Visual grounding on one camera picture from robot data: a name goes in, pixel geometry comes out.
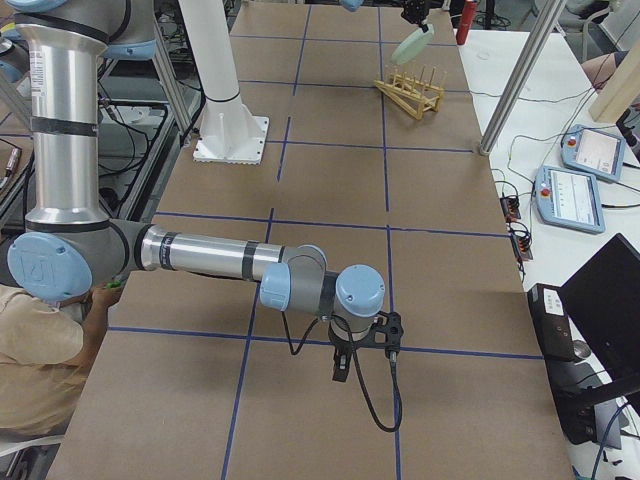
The red cylinder bottle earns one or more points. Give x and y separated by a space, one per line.
466 21

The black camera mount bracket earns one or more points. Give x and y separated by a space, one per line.
386 332

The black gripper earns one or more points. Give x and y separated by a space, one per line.
414 11
339 346

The far teach pendant tablet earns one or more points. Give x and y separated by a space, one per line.
593 151

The near teach pendant tablet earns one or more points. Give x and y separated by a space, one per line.
569 199

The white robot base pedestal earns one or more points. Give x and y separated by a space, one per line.
228 131

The person in beige shirt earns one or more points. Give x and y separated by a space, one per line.
47 353

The light green plate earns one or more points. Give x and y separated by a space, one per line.
413 45

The aluminium frame post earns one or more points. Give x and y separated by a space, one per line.
532 48

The wooden plate rack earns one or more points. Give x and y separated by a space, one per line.
415 92

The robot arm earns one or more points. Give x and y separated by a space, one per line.
69 244
353 5

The teach pendant tablet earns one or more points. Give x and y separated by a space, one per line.
593 151
569 199

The black laptop monitor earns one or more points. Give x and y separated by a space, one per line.
588 332

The orange black usb hub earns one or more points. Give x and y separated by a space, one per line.
510 206

